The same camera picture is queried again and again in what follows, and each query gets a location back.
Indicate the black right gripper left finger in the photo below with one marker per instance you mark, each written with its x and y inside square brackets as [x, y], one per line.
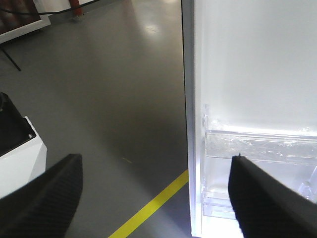
[44, 207]

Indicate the open fridge door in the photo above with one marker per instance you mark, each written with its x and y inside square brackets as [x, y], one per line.
[254, 62]

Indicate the middle clear door bin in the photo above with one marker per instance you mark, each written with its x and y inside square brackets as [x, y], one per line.
[224, 141]

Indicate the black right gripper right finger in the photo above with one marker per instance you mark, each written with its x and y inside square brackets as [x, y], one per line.
[264, 207]

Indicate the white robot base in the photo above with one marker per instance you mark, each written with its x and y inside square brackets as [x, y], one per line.
[23, 153]

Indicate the lower clear door bin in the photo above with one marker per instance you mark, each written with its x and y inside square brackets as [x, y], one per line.
[300, 178]

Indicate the yellow floor tape line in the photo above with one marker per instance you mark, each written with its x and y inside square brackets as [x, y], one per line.
[151, 207]

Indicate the clear door bin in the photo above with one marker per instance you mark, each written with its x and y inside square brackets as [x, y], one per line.
[300, 178]
[224, 141]

